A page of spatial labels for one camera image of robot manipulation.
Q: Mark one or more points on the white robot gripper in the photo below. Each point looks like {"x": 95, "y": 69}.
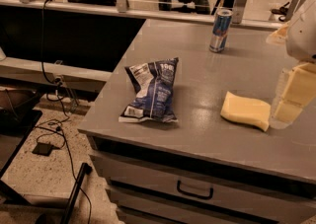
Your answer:
{"x": 303, "y": 37}

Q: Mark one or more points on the yellow sponge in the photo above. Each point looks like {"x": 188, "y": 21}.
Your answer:
{"x": 246, "y": 111}

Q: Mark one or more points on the blue silver energy drink can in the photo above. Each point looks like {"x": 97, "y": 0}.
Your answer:
{"x": 221, "y": 25}

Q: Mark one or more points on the grey drawer cabinet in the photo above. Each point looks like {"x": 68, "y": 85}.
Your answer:
{"x": 258, "y": 177}

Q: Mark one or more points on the blue chip bag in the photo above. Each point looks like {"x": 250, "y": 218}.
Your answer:
{"x": 153, "y": 85}

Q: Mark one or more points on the black chair leg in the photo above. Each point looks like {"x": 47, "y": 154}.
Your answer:
{"x": 85, "y": 169}

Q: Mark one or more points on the black power adapter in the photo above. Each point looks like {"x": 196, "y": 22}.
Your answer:
{"x": 43, "y": 149}

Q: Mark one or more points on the metal railing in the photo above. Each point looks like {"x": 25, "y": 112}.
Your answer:
{"x": 131, "y": 1}

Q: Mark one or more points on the black drawer handle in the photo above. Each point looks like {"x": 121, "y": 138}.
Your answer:
{"x": 191, "y": 191}

